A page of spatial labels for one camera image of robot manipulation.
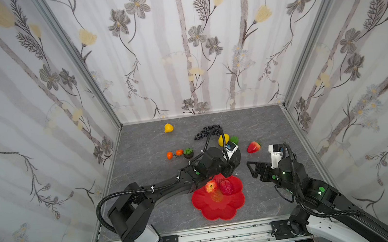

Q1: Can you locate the red apple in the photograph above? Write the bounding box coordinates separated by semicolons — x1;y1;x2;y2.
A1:
205;180;218;194

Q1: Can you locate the dark red raspberry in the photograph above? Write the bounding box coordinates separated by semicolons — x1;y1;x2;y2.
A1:
218;179;234;196

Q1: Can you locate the red flower-shaped bowl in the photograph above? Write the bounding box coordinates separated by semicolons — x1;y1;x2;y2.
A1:
192;174;246;221

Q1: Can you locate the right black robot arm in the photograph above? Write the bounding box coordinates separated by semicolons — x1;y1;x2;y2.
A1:
247;143;388;242

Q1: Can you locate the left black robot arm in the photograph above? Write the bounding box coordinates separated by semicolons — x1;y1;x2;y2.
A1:
95;127;241;242

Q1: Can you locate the red strawberry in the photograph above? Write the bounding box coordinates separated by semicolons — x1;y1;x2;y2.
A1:
247;141;261;154

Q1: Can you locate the dark mangosteen green top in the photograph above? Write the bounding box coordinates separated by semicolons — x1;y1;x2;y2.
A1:
183;148;194;159

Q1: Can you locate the yellow lemon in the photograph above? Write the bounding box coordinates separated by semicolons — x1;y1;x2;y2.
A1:
218;134;230;147

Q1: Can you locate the black grape bunch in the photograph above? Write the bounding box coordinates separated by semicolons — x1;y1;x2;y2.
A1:
194;125;223;141

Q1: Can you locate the green pepper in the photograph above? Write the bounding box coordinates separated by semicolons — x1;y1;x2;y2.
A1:
230;136;239;145

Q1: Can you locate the small yellow pear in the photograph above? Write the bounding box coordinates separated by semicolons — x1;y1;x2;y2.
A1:
164;123;174;133

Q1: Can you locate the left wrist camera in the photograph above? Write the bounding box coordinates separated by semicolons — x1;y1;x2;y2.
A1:
225;141;239;159

